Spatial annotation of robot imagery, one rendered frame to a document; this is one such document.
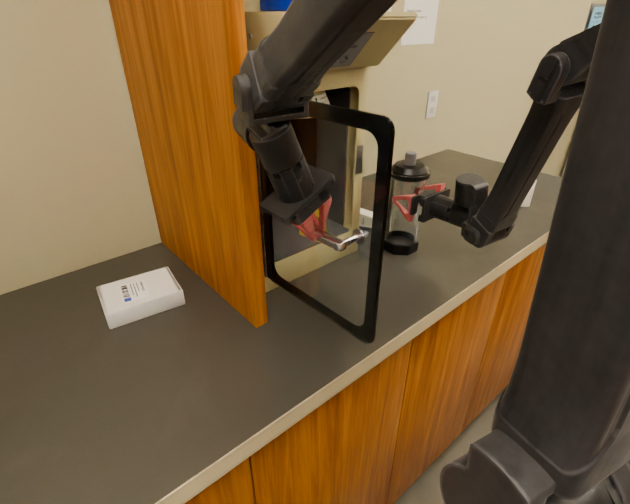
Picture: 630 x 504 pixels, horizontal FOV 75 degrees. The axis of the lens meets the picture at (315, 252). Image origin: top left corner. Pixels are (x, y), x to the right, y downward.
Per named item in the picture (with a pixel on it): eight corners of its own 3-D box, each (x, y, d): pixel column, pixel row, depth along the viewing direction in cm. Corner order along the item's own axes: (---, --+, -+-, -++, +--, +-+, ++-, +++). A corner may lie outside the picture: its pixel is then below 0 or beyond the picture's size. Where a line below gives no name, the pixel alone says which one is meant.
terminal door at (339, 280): (270, 277, 93) (258, 89, 72) (374, 346, 73) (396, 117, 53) (267, 278, 92) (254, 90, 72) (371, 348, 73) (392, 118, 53)
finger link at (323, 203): (287, 243, 67) (265, 202, 61) (316, 215, 70) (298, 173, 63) (314, 259, 63) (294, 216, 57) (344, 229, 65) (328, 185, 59)
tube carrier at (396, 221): (372, 241, 115) (378, 168, 104) (397, 230, 121) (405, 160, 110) (402, 257, 108) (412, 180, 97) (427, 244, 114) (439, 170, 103)
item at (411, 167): (382, 177, 105) (384, 151, 101) (405, 169, 110) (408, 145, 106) (411, 187, 99) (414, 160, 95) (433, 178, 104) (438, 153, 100)
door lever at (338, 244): (323, 228, 71) (323, 214, 70) (365, 245, 65) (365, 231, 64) (300, 238, 68) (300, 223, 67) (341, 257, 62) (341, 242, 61)
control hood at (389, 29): (245, 77, 72) (240, 11, 67) (370, 64, 90) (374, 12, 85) (285, 85, 64) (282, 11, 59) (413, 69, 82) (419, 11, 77)
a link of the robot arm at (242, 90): (240, 78, 45) (309, 70, 48) (211, 56, 53) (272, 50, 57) (248, 175, 53) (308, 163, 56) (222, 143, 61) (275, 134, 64)
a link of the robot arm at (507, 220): (571, 65, 54) (630, 49, 57) (541, 46, 57) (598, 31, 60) (472, 255, 89) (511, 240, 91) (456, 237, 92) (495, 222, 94)
